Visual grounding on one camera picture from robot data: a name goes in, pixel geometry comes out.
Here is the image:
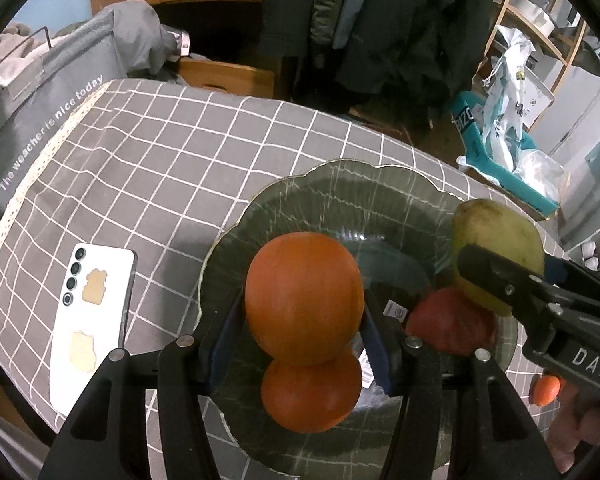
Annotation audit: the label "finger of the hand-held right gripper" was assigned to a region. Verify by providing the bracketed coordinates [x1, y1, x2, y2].
[544, 254, 600, 306]
[456, 243, 597, 327]

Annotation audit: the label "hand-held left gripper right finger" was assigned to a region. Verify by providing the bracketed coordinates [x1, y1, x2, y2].
[360, 305, 548, 480]

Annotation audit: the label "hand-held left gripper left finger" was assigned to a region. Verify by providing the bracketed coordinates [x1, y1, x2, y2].
[39, 285, 246, 480]

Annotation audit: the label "green pear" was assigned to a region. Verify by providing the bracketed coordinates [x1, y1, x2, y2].
[452, 199, 546, 317]

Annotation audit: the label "small tangerine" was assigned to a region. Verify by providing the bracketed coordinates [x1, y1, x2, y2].
[530, 375, 561, 407]

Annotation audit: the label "red apple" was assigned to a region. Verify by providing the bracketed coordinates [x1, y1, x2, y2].
[406, 287, 497, 358]

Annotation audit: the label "large orange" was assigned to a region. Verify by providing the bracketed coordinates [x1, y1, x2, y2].
[261, 347, 363, 434]
[245, 231, 365, 366]

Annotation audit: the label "green glass plate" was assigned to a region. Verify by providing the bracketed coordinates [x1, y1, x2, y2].
[198, 159, 520, 480]

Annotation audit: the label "person's right hand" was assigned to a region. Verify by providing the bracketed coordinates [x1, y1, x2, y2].
[547, 385, 600, 473]

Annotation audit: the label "clear plastic bags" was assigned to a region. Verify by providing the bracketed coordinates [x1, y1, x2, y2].
[515, 150, 568, 206]

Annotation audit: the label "teal plastic basket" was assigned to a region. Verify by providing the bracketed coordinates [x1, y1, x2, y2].
[450, 91, 561, 216]

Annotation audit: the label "white smartphone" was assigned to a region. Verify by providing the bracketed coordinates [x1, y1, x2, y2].
[49, 242, 138, 417]

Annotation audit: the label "printed white rice bag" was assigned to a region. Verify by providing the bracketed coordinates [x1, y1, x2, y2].
[475, 25, 538, 173]

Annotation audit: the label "white labelled box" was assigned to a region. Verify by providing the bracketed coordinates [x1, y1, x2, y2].
[522, 55, 556, 131]

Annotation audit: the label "grey checkered tablecloth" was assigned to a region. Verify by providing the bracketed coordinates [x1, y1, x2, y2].
[0, 79, 576, 480]

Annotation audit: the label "wooden shelf rack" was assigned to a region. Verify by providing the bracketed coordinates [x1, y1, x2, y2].
[482, 0, 600, 93]

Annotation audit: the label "black hanging coat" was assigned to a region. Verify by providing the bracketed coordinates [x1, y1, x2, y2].
[257, 0, 496, 111]

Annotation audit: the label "wooden drawer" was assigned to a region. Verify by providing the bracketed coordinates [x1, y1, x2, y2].
[177, 57, 276, 100]

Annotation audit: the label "grey fabric laundry basket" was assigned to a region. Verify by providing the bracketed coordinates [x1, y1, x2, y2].
[0, 2, 116, 221]

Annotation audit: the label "grey hanging jacket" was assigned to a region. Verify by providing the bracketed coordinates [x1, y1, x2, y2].
[307, 0, 376, 51]

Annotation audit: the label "grey clothes pile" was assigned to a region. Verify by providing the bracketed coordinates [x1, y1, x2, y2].
[97, 1, 191, 83]

